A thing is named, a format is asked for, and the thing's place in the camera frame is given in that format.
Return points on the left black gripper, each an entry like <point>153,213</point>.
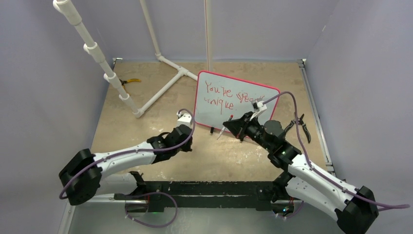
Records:
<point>187,146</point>

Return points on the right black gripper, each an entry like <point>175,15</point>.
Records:
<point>238,126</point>

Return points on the red whiteboard marker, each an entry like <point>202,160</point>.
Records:
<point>224,128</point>

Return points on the red-framed whiteboard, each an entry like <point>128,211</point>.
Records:
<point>218,97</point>

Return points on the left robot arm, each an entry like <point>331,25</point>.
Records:
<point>83,175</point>

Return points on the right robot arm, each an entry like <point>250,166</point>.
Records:
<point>302,179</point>

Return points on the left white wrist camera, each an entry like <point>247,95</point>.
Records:
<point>184,118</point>

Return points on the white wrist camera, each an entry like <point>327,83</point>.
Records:
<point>259,107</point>
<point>184,118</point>

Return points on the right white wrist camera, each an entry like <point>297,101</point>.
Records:
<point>259,107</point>

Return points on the black-handled pliers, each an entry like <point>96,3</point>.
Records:
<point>304,127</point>

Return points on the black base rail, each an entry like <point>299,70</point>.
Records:
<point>158,195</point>

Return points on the yellow-handled pliers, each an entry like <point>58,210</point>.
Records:
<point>124,82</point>

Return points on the aluminium extrusion frame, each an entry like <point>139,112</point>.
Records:
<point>225,159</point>

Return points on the white PVC pipe frame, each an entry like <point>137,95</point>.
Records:
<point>91,47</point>

